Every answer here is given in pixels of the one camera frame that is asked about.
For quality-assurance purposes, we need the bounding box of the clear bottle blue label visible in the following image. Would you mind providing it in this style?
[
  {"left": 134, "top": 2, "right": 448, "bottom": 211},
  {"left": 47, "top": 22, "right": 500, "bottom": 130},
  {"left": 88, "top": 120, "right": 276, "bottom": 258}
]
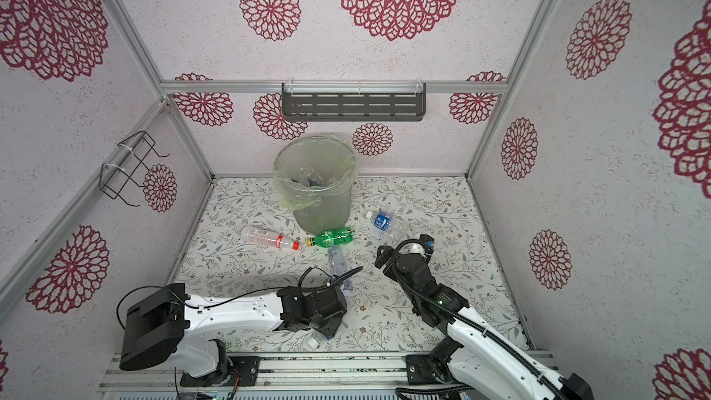
[{"left": 366, "top": 210, "right": 408, "bottom": 234}]

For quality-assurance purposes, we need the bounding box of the grey slotted wall shelf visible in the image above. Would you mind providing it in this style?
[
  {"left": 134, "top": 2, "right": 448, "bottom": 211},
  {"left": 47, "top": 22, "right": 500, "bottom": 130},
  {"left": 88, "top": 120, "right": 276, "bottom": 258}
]
[{"left": 281, "top": 83, "right": 427, "bottom": 122}]

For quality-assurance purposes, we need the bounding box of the clear bottle blue cap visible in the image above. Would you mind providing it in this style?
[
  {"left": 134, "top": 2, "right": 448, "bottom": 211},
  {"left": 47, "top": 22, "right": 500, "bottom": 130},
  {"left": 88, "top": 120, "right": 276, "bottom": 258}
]
[{"left": 291, "top": 166, "right": 327, "bottom": 188}]

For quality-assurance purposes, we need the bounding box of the clear crushed water bottle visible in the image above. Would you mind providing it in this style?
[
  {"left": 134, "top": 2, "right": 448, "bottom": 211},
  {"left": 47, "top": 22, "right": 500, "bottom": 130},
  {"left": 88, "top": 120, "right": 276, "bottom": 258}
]
[{"left": 328, "top": 246, "right": 353, "bottom": 296}]

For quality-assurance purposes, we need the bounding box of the green bottle yellow cap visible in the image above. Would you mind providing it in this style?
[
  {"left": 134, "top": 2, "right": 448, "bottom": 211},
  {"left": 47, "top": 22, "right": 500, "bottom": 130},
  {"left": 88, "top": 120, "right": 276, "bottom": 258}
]
[{"left": 307, "top": 227, "right": 353, "bottom": 248}]

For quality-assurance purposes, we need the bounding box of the bottle blue label white cap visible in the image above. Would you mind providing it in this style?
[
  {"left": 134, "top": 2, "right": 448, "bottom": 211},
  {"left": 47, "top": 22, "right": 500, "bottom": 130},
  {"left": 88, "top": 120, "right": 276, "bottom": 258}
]
[{"left": 306, "top": 331, "right": 330, "bottom": 351}]

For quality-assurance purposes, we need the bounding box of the grey bin with liner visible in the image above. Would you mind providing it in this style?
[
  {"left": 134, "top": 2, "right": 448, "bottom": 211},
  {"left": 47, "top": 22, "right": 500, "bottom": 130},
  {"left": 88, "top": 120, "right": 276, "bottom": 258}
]
[{"left": 273, "top": 133, "right": 357, "bottom": 234}]

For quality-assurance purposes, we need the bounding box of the clear bottle red cap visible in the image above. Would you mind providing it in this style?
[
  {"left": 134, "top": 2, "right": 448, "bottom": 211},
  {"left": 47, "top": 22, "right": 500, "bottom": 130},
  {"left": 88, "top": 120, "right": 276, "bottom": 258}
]
[{"left": 242, "top": 226, "right": 302, "bottom": 251}]

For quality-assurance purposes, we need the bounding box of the black wire wall rack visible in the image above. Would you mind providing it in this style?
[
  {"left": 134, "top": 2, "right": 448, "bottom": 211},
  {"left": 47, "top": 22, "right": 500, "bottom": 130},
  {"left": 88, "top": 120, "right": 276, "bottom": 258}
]
[{"left": 98, "top": 130, "right": 168, "bottom": 207}]

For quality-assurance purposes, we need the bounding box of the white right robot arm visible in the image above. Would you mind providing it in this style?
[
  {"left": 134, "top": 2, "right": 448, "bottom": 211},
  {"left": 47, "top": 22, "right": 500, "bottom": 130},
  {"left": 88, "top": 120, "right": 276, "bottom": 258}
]
[{"left": 375, "top": 239, "right": 594, "bottom": 399}]

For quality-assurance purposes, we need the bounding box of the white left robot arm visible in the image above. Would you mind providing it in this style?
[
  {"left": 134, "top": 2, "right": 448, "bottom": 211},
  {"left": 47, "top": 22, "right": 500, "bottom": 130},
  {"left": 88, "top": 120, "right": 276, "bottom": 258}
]
[{"left": 120, "top": 283, "right": 347, "bottom": 387}]

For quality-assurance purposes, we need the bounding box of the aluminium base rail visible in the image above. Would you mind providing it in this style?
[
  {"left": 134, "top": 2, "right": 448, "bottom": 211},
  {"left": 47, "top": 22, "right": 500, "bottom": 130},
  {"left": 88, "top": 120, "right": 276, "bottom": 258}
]
[{"left": 90, "top": 352, "right": 443, "bottom": 399}]

